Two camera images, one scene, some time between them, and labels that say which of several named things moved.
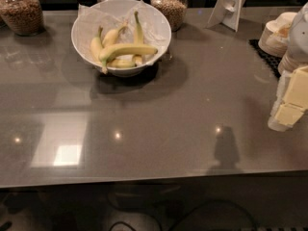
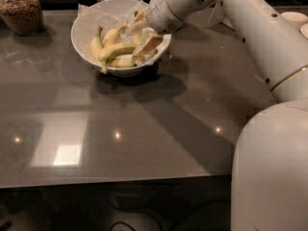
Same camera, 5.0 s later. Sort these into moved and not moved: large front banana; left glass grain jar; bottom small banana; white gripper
Moved: white gripper
Not moved: bottom small banana; left glass grain jar; large front banana
